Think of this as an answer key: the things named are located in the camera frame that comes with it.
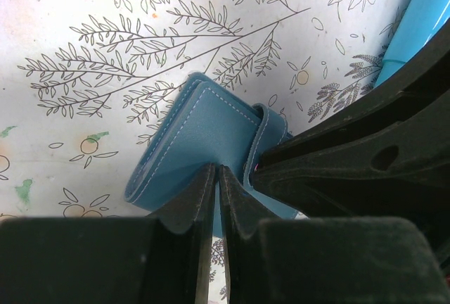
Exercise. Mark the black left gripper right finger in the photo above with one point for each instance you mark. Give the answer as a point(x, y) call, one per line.
point(323, 260)

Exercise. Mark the floral patterned table mat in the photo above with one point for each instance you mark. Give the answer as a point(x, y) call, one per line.
point(85, 85)

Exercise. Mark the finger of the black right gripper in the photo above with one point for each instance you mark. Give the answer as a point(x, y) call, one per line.
point(425, 206)
point(409, 111)

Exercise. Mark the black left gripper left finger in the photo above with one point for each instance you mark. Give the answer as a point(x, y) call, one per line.
point(160, 258)

